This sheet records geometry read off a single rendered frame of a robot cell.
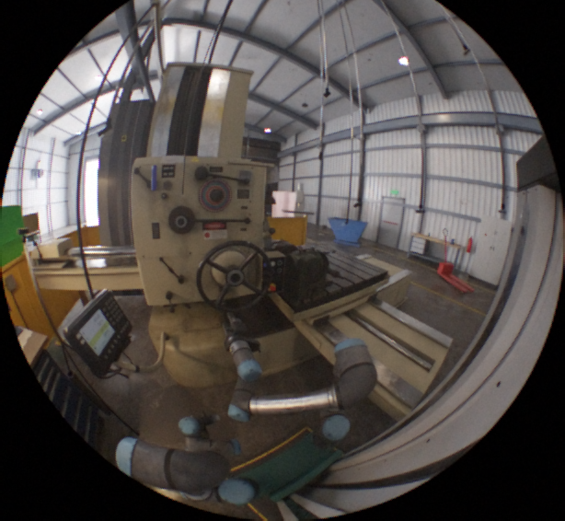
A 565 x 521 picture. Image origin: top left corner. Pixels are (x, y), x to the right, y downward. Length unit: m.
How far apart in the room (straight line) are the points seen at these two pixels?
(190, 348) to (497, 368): 1.53
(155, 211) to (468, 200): 7.85
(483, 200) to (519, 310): 7.37
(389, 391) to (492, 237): 6.25
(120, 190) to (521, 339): 1.99
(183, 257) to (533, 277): 1.14
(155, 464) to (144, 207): 0.98
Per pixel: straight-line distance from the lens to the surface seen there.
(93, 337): 0.84
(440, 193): 7.80
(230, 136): 1.74
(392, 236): 8.39
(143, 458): 0.50
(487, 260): 7.04
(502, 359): 0.29
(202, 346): 1.49
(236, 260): 0.93
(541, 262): 0.25
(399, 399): 1.25
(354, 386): 0.56
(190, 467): 0.47
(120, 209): 1.78
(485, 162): 7.89
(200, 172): 0.91
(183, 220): 0.90
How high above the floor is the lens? 1.68
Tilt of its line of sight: 13 degrees down
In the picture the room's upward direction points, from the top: 4 degrees clockwise
